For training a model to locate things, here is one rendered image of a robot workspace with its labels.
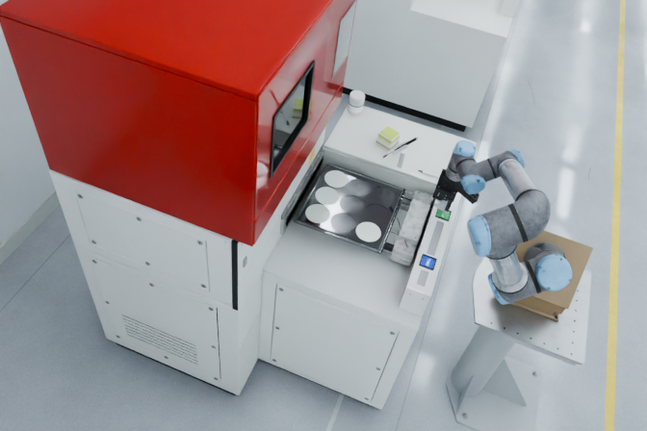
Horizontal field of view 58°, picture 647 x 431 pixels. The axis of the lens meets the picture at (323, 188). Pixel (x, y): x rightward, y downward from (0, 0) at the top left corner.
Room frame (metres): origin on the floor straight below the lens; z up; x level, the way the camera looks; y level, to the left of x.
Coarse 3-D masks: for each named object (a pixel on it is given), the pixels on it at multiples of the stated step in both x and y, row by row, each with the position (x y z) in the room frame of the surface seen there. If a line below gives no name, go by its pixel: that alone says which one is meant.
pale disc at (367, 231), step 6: (366, 222) 1.52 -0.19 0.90; (360, 228) 1.48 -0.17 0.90; (366, 228) 1.49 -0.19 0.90; (372, 228) 1.49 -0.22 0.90; (378, 228) 1.50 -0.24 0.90; (360, 234) 1.45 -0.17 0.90; (366, 234) 1.46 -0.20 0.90; (372, 234) 1.46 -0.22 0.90; (378, 234) 1.47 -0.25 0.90; (366, 240) 1.43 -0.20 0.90; (372, 240) 1.43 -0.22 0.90
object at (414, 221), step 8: (416, 200) 1.70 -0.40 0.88; (416, 208) 1.66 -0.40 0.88; (424, 208) 1.66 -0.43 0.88; (408, 216) 1.60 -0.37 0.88; (416, 216) 1.61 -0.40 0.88; (424, 216) 1.62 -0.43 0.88; (408, 224) 1.56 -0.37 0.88; (416, 224) 1.57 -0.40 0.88; (416, 232) 1.53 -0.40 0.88; (392, 256) 1.39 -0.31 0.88; (408, 264) 1.37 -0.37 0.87
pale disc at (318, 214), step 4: (316, 204) 1.57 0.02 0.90; (308, 208) 1.55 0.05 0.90; (312, 208) 1.55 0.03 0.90; (316, 208) 1.55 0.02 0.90; (320, 208) 1.56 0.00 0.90; (324, 208) 1.56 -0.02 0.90; (308, 212) 1.53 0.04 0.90; (312, 212) 1.53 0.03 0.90; (316, 212) 1.53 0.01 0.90; (320, 212) 1.54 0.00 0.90; (324, 212) 1.54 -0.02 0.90; (328, 212) 1.54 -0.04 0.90; (308, 216) 1.50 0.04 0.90; (312, 216) 1.51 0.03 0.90; (316, 216) 1.51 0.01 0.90; (320, 216) 1.51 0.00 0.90; (324, 216) 1.52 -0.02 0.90; (328, 216) 1.52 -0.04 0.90; (312, 220) 1.49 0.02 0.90; (316, 220) 1.49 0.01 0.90; (320, 220) 1.49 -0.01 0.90; (324, 220) 1.50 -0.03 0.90
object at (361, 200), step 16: (352, 176) 1.77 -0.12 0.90; (352, 192) 1.67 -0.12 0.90; (368, 192) 1.68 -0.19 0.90; (384, 192) 1.70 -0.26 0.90; (400, 192) 1.71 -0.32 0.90; (304, 208) 1.54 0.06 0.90; (336, 208) 1.57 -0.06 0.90; (352, 208) 1.59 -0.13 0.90; (368, 208) 1.60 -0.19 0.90; (384, 208) 1.61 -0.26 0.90; (320, 224) 1.47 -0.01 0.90; (336, 224) 1.49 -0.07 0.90; (352, 224) 1.50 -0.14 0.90; (384, 224) 1.52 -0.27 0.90; (352, 240) 1.42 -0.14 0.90
